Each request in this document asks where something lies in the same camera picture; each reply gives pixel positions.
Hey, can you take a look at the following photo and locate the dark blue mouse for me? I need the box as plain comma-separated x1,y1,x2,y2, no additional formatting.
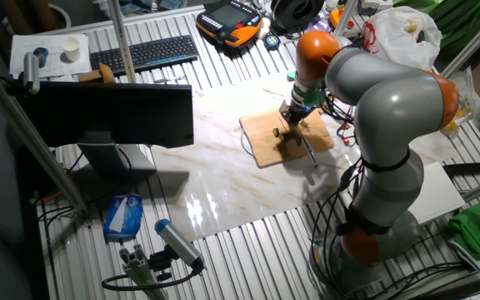
32,47,50,69

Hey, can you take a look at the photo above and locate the black camera cable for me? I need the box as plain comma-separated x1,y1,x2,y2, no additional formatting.
101,260,206,292

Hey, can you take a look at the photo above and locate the silver camera on pole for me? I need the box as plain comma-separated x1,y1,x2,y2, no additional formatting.
22,52,41,95

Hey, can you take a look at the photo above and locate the brown cardboard piece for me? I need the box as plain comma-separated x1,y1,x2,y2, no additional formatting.
78,62,117,83

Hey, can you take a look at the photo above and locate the white paper sheet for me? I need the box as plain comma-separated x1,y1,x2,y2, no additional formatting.
8,32,93,80

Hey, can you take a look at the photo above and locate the white round bin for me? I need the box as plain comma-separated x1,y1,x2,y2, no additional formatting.
47,2,73,28

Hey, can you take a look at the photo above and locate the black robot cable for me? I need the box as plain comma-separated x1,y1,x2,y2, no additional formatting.
309,157,366,293

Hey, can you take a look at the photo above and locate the black wrist cable bundle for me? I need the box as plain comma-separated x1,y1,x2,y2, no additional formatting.
321,89,360,147

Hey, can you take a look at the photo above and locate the black computer monitor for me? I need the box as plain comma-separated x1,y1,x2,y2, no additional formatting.
17,81,195,181

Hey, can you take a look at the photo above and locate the orange and black teach pendant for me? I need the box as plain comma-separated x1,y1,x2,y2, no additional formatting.
195,0,264,48

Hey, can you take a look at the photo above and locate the black keyboard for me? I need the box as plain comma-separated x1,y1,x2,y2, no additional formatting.
88,34,200,78

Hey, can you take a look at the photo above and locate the slanted aluminium frame bar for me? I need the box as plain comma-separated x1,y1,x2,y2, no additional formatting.
0,57,89,214

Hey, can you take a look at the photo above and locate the white flat box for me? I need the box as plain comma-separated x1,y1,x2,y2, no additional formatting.
408,161,467,226

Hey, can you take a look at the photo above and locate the silver camera with blue cap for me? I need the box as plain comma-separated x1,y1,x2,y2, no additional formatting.
154,218,206,270

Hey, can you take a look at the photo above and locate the green cloth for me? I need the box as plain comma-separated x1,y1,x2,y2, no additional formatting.
446,195,480,262

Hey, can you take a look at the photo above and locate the steel cleaver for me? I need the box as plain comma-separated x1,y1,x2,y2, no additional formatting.
278,99,319,169

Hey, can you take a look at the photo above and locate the green wrist mount plate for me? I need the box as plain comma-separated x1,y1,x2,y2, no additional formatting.
286,69,327,108

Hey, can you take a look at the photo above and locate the white plastic bag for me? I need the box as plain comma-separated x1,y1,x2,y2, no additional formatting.
361,6,443,71

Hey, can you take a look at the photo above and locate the upright aluminium post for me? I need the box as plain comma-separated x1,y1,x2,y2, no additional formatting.
106,0,138,84

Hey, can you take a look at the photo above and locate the aluminium profile stub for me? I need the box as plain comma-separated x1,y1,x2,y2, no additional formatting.
118,243,170,300

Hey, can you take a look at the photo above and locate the white rounded toy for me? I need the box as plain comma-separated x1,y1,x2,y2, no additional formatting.
257,17,272,40

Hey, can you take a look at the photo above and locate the green curtain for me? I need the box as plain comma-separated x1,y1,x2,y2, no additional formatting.
393,0,480,58

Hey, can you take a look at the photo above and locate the slim aluminium post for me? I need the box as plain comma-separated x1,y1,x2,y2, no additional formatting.
333,0,358,37

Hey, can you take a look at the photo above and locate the blue tissue pack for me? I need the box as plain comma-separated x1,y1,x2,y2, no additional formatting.
102,193,144,243

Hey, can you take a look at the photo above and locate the purple plastic bag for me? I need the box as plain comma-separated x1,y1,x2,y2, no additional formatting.
306,18,333,34

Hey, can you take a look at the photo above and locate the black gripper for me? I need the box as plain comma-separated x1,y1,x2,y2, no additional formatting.
283,102,313,128

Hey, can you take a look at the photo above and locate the orange plastic object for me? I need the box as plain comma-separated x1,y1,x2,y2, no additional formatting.
329,8,356,30

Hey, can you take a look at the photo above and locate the white paper cup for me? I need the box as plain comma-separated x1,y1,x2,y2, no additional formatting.
62,37,82,63

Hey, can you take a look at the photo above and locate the long aluminium bar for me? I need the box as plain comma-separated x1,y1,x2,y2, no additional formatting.
442,3,480,78

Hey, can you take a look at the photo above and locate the black flat bar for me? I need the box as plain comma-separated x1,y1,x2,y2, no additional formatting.
442,161,480,178

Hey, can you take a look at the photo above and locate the wooden cutting board, metal handle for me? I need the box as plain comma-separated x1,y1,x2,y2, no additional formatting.
238,107,335,169

